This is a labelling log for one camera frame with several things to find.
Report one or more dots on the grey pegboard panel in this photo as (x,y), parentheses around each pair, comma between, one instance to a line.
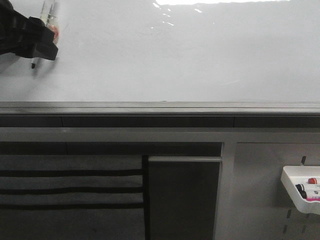
(259,207)

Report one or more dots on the black-capped marker in tray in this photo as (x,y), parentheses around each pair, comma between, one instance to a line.
(307,190)

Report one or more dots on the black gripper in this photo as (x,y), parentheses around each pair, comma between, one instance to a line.
(25,37)

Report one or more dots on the dark grey cabinet panel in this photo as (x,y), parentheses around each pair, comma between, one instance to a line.
(183,197)

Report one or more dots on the white black-tipped whiteboard marker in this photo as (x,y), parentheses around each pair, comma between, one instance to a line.
(49,18)

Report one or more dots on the grey black-striped fabric organizer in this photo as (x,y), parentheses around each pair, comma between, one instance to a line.
(72,197)

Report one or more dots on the red-capped marker in tray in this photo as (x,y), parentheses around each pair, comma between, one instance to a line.
(313,181)

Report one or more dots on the pink marker in tray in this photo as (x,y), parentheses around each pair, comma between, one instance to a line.
(313,198)

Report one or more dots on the white whiteboard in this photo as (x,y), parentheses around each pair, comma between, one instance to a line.
(177,55)

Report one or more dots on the white plastic marker tray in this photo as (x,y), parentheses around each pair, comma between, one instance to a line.
(293,175)

